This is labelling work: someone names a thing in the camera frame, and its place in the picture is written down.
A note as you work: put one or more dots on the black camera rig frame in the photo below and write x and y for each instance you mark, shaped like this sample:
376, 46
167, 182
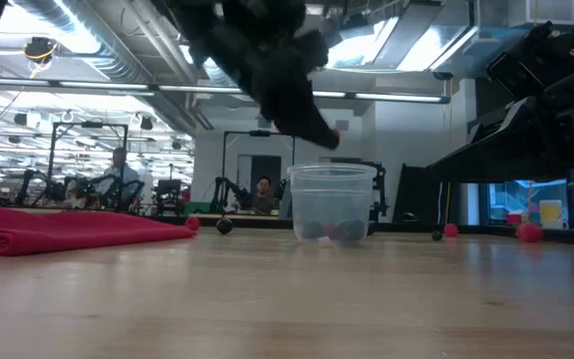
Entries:
90, 124
247, 133

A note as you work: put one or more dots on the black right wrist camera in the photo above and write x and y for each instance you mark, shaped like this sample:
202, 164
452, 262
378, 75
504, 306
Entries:
521, 60

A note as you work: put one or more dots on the red strawberry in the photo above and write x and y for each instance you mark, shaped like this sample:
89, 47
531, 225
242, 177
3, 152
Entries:
529, 233

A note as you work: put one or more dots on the red raspberry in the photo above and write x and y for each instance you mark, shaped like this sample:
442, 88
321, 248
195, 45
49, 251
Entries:
451, 230

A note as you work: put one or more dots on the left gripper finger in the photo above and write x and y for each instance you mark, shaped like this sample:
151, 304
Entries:
297, 119

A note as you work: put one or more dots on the clear plastic tub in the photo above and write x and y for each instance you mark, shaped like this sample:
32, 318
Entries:
332, 194

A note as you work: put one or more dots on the yellow cup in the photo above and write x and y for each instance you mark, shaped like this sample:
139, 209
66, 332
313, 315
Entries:
551, 212

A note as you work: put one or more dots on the small dark blueberry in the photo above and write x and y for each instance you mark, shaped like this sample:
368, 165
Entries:
437, 236

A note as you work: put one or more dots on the black upright panels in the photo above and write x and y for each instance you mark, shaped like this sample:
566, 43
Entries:
416, 199

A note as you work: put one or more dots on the long ceiling light strip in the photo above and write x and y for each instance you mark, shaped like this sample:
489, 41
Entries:
396, 97

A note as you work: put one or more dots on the black equipment cart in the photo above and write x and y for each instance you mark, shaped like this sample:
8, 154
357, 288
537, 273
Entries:
380, 189

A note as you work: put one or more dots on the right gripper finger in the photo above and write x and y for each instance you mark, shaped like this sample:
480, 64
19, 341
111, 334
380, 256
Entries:
506, 154

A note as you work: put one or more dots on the large window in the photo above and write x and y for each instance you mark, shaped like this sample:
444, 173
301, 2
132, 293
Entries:
511, 199

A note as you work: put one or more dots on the black ceiling camera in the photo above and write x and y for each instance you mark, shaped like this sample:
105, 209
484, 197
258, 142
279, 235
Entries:
40, 49

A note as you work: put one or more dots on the pink box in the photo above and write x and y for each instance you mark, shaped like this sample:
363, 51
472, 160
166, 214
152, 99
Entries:
514, 218

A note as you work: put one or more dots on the person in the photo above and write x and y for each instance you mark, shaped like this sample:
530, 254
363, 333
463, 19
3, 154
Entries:
263, 192
121, 174

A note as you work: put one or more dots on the red folded cloth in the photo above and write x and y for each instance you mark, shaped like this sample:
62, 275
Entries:
68, 232

